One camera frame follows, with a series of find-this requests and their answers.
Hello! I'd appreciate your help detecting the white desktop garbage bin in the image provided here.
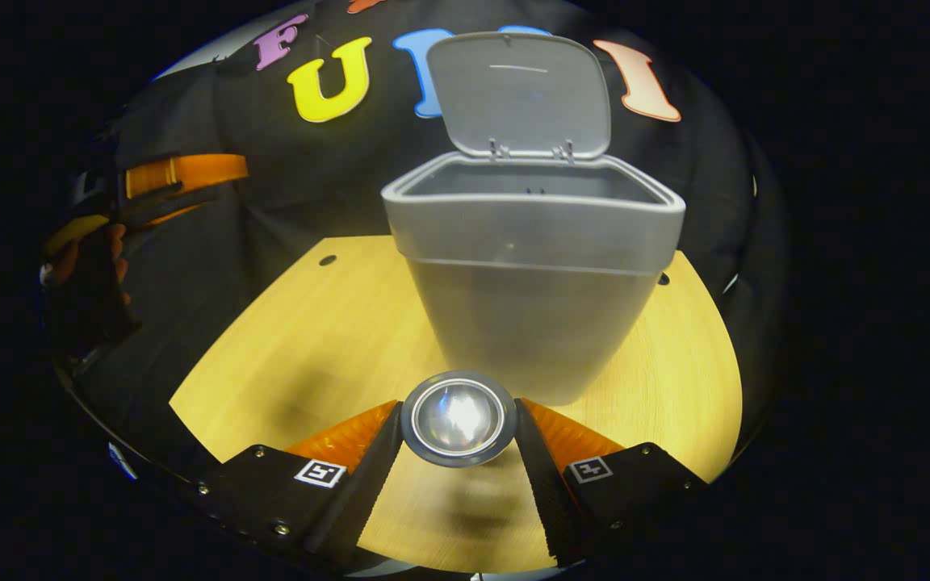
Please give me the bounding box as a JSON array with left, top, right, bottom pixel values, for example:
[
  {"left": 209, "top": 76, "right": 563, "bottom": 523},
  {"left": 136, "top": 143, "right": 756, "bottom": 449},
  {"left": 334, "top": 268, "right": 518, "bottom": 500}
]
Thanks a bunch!
[{"left": 381, "top": 31, "right": 686, "bottom": 407}]

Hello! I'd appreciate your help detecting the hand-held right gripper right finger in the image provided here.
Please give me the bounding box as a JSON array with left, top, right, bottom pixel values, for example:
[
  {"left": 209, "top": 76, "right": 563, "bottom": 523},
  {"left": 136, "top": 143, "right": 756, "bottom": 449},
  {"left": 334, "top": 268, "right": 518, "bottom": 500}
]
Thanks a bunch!
[{"left": 513, "top": 397, "right": 708, "bottom": 566}]

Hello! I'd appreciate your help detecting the silver pop can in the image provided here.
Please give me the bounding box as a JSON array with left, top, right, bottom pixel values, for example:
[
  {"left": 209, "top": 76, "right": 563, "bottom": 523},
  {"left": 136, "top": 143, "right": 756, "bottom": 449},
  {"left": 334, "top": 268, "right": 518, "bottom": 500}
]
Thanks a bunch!
[{"left": 400, "top": 370, "right": 518, "bottom": 469}]

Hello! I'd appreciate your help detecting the wooden desktop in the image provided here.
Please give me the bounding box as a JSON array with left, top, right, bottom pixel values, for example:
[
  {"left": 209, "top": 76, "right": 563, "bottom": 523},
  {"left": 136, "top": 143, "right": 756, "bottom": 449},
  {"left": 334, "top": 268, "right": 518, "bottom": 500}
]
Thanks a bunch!
[{"left": 169, "top": 234, "right": 744, "bottom": 575}]

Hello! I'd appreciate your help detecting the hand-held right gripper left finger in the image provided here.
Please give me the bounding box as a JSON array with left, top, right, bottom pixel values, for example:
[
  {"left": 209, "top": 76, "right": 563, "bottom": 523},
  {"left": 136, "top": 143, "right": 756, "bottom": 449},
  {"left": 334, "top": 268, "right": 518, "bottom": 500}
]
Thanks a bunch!
[{"left": 195, "top": 399, "right": 405, "bottom": 566}]

